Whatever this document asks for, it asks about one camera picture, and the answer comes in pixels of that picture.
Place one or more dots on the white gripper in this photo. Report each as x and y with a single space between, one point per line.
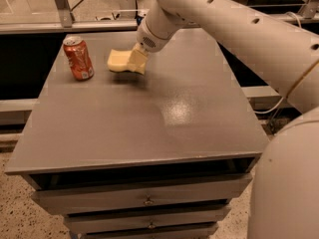
150 37

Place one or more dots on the yellow sponge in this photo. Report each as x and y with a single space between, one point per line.
118 61

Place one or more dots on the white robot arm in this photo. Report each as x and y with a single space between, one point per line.
285 191

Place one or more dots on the orange coke can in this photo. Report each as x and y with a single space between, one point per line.
78 57

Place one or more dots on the grey drawer cabinet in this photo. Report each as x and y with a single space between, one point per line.
185 117

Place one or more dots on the top grey drawer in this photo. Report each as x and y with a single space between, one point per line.
142 194

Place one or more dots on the grey drawer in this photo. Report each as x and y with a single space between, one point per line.
142 194
188 231
147 219

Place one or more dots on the middle grey drawer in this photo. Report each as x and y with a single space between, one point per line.
147 219

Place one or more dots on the bottom grey drawer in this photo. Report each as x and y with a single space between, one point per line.
188 231

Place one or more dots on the metal glass railing frame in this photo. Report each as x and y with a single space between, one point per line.
45 11

